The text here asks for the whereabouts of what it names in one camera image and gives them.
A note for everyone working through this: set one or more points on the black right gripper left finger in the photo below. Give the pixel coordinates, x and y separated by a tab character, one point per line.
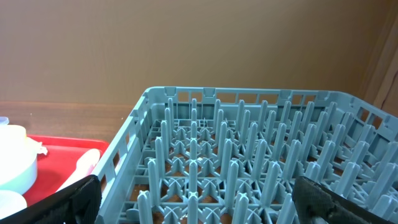
78	203

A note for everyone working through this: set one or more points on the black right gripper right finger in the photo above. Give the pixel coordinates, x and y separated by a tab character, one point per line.
313	200

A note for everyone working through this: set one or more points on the mint green bowl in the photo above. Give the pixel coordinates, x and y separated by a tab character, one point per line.
18	159

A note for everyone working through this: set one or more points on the white napkin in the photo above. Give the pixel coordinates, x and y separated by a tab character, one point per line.
36	146

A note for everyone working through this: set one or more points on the grey-blue dishwasher rack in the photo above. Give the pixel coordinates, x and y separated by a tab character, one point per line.
201	154

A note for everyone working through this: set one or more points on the white plastic spoon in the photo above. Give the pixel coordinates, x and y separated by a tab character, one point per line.
84	167

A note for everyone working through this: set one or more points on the red plastic tray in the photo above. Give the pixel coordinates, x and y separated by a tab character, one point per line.
54	168

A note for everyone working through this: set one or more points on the light blue dinner plate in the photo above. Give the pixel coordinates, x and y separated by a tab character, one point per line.
10	203

